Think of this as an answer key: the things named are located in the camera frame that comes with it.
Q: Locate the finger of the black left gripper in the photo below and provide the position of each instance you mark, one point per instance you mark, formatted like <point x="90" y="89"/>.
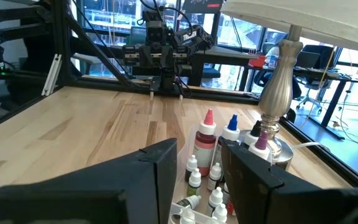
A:
<point x="181" y="90"/>
<point x="151" y="90"/>

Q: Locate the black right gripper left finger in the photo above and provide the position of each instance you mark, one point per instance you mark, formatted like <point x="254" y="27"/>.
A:
<point x="104" y="193"/>

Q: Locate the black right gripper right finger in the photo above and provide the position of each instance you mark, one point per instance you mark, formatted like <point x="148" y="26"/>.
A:
<point x="259" y="193"/>

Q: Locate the small orange food coloring bottle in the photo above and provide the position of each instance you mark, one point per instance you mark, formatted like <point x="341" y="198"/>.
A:
<point x="231" y="208"/>

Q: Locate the small purple food coloring bottle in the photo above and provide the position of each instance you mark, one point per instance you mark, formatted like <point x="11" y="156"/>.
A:
<point x="215" y="199"/>

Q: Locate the small black food coloring bottle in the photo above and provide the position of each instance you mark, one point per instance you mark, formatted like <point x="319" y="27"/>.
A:
<point x="219" y="213"/>

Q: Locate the large purple food coloring bottle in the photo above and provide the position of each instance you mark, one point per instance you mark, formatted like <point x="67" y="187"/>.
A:
<point x="261" y="146"/>

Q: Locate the large pink food coloring bottle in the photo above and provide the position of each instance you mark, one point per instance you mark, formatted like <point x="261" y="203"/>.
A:
<point x="204" y="146"/>

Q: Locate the large black food coloring bottle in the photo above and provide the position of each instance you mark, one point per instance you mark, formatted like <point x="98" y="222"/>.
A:
<point x="253" y="132"/>

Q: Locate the large blue food coloring bottle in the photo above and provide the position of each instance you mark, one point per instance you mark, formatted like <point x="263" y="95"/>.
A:
<point x="230" y="132"/>

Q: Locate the clear plastic bin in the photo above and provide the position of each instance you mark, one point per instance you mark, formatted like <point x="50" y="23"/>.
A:
<point x="182" y="155"/>

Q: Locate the small dark blue coloring bottle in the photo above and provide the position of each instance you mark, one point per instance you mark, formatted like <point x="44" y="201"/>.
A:
<point x="191" y="163"/>

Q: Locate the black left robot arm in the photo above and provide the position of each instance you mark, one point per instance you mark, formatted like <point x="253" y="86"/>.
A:
<point x="194" y="35"/>

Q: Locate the large window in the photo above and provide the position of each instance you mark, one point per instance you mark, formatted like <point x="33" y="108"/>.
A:
<point x="120" y="15"/>

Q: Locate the black office desk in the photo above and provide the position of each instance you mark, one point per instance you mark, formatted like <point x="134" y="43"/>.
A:
<point x="353" y="81"/>
<point x="222" y="54"/>

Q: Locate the red box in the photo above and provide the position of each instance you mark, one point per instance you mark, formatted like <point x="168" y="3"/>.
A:
<point x="256" y="61"/>

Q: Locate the silver table lamp white shade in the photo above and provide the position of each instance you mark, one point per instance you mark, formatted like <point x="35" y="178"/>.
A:
<point x="278" y="90"/>

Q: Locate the black office chair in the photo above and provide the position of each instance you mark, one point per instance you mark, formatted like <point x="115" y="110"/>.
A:
<point x="315" y="56"/>

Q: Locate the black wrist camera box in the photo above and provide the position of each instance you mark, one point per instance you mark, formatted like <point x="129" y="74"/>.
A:
<point x="154" y="31"/>

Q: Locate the white metal bracket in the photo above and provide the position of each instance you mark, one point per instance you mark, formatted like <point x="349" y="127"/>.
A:
<point x="52" y="74"/>

